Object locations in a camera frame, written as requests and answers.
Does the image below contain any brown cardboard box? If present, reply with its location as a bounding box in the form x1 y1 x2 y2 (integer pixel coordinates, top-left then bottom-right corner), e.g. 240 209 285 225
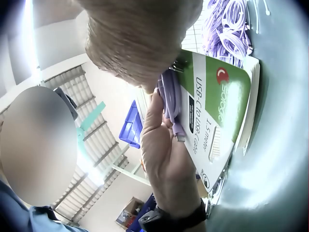
116 197 146 226

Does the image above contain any teal ceiling fan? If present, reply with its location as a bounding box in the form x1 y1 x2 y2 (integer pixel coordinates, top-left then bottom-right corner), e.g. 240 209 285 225
76 101 106 143

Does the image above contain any stack of packaging cards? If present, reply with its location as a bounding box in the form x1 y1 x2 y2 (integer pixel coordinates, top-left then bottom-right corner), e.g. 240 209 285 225
232 57 261 155

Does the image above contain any person's body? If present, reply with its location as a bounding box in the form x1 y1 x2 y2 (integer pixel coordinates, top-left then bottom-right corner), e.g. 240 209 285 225
0 179 81 232

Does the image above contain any black wrist band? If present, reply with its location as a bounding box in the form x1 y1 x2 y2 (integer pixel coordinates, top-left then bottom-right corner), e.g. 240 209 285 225
138 197 208 232

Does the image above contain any person's left thumb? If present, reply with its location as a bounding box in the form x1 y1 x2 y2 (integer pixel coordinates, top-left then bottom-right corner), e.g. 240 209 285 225
140 93 167 145

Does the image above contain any person's left hand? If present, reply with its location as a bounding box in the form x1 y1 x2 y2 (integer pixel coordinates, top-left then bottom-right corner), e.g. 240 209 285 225
140 93 202 211

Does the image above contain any pile of purple cables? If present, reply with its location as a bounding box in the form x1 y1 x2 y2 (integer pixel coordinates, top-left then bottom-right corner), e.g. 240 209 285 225
200 0 257 70

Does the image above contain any green white packaging card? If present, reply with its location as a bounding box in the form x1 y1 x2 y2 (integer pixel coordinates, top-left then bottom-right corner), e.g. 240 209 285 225
167 50 253 194

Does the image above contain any purple cable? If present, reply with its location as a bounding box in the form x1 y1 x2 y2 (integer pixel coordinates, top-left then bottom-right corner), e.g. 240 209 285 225
157 70 187 143

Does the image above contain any scatter of white cable ties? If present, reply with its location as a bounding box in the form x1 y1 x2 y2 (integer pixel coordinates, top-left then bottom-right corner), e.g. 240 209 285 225
251 0 274 34

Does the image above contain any person's right hand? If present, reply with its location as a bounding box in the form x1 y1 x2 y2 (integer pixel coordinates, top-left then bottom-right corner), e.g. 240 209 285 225
74 0 204 95

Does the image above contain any blue plastic bin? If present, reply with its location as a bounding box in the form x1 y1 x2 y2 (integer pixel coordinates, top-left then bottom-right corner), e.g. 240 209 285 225
118 99 148 149

